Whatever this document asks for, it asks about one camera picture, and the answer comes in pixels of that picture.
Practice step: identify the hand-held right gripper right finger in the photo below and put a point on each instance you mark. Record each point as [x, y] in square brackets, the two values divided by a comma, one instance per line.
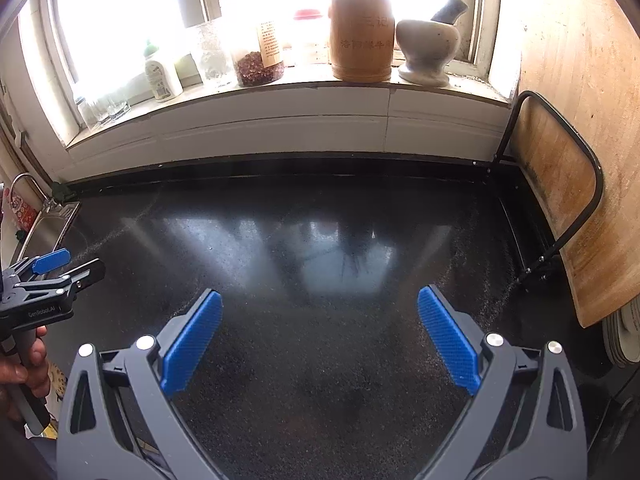
[447, 340]

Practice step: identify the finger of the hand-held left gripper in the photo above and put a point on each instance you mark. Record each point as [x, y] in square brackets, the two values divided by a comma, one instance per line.
[50, 260]
[85, 275]

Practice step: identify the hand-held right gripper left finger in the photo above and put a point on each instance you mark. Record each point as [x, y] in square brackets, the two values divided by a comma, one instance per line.
[192, 340]

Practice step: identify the person's left hand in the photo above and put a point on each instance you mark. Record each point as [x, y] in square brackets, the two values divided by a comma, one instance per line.
[37, 365]

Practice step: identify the stainless steel sink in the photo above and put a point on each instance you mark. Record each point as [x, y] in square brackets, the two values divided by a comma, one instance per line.
[50, 225]

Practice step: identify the curved metal faucet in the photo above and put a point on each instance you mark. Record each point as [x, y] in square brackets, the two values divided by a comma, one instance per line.
[50, 204]

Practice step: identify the dark green cloth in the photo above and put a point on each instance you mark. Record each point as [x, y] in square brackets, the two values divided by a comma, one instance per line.
[62, 192]

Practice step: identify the black pot patterned lid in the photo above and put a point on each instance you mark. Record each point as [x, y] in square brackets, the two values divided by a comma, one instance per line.
[57, 380]

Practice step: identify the clear drinking glass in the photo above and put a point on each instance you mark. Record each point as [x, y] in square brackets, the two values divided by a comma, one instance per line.
[102, 110]
[119, 105]
[86, 112]

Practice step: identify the stack of white plates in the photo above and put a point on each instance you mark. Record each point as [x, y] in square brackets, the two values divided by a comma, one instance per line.
[622, 335]

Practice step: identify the stained wooden cutting board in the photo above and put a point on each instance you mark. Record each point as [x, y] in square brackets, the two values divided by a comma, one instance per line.
[555, 175]

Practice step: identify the white plastic bottle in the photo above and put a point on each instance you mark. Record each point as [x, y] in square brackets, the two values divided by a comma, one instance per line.
[162, 77]

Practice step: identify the clear jar white contents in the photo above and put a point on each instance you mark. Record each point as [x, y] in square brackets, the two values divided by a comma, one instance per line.
[215, 60]

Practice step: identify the window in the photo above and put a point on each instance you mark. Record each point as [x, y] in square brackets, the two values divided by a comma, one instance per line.
[125, 20]

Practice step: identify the jar with red contents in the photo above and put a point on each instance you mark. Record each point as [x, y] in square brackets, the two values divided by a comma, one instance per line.
[255, 67]

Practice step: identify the white stone mortar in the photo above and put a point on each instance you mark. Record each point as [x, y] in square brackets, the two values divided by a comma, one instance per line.
[425, 45]

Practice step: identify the bamboo utensil holder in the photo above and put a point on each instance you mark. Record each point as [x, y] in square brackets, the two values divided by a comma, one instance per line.
[360, 40]

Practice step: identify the large wooden cutting board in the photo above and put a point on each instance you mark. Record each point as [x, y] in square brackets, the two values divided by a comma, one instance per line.
[590, 60]

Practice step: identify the grey stone pestle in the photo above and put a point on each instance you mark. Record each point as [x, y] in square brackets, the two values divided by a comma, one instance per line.
[450, 10]

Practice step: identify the container with red lid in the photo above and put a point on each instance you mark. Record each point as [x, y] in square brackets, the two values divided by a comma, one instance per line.
[310, 16]

